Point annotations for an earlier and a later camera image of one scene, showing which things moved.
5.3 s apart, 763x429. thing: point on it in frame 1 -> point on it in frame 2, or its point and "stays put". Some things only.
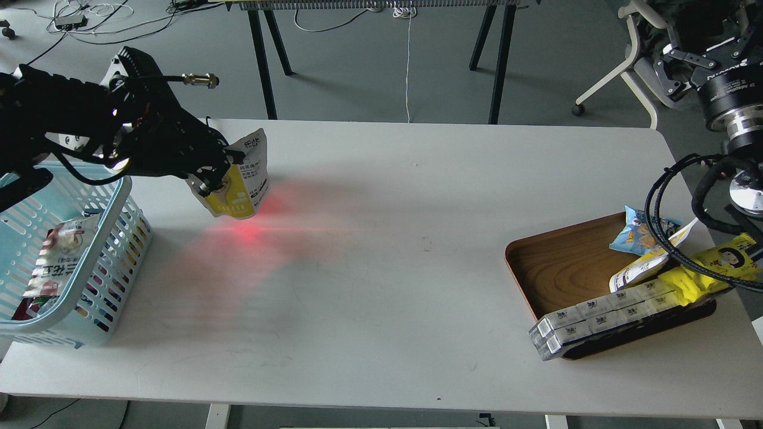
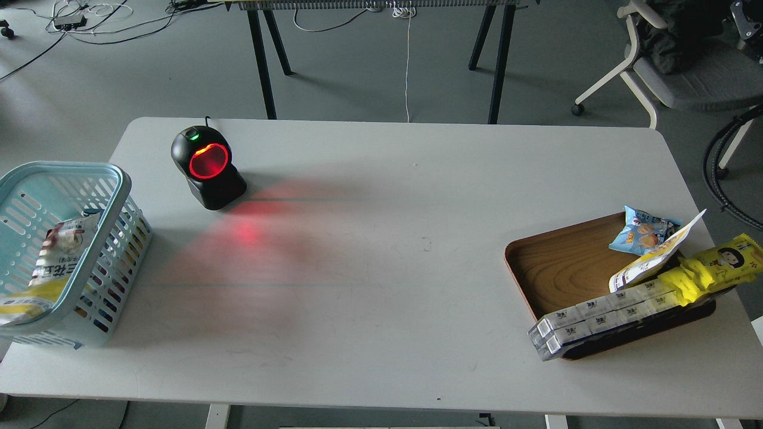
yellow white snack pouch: (247, 192) -> (31, 302)
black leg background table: (488, 6) stays put
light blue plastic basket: (70, 254) stays put
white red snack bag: (64, 246) stays put
